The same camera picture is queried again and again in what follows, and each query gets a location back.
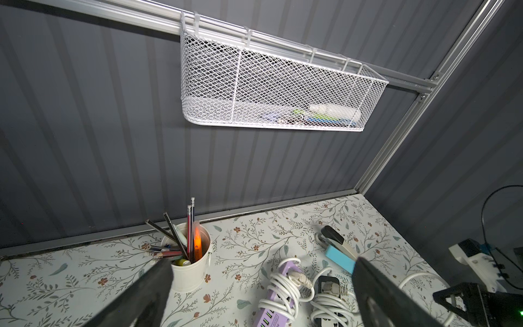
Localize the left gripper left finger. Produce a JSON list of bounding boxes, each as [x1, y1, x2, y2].
[[85, 262, 173, 327]]

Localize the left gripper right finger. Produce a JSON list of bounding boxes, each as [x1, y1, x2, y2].
[[352, 257, 441, 327]]

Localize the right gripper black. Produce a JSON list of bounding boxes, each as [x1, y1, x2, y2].
[[433, 283, 498, 326]]

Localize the white cord of teal strip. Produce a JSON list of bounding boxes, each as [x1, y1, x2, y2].
[[398, 271, 456, 327]]

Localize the teal power strip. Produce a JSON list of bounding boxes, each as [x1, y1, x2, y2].
[[325, 245, 355, 274]]

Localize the black power strip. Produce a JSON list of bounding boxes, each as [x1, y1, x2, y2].
[[311, 276, 343, 326]]

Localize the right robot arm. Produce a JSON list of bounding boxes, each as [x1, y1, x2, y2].
[[433, 240, 522, 326]]

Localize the purple power strip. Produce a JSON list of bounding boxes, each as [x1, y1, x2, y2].
[[253, 258, 302, 327]]

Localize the cream pen cup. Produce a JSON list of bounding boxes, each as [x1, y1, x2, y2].
[[171, 222, 212, 294]]

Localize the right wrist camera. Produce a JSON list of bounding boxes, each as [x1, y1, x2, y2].
[[449, 238, 522, 293]]

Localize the white cord of purple strip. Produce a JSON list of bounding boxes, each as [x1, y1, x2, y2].
[[257, 257, 315, 322]]

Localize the white wire wall basket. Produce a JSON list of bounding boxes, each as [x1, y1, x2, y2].
[[181, 14, 388, 132]]

